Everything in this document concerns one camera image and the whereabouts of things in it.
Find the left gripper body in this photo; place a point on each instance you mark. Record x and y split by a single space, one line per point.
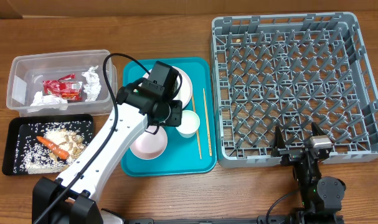
172 115

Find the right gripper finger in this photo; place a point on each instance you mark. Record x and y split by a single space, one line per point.
278 140
316 130

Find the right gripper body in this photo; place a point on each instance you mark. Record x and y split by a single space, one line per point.
290 156

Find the white cup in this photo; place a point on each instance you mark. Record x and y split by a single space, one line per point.
187 128

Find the small white bowl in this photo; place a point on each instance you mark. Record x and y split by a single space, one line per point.
151 144

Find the white paper napkin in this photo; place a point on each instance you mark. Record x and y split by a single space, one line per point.
92 87

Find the red snack wrapper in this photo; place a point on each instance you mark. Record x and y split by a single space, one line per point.
66 87

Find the orange carrot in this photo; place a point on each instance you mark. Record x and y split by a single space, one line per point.
55 149

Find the white tissue paper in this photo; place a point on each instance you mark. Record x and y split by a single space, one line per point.
43 100

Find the white rice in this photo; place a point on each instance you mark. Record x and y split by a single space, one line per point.
31 156

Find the peanuts pile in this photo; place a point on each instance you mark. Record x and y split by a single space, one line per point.
68 141

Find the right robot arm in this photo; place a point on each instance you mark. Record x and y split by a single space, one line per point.
321 196

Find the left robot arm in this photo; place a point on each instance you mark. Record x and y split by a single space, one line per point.
72 197

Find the grey plastic dishwasher rack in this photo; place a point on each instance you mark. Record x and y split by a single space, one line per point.
290 70

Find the clear plastic waste bin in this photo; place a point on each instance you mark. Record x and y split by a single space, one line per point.
29 71

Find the large white plate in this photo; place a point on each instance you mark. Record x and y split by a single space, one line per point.
185 90

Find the left wooden chopstick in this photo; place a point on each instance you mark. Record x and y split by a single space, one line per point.
197 123

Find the wooden chopstick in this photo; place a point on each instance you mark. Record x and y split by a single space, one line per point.
197 123
207 122

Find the right wooden chopstick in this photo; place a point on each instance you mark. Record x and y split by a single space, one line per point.
207 122

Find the teal plastic serving tray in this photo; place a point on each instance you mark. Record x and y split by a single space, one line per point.
181 155

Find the black plastic tray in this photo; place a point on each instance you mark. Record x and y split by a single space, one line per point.
16 123

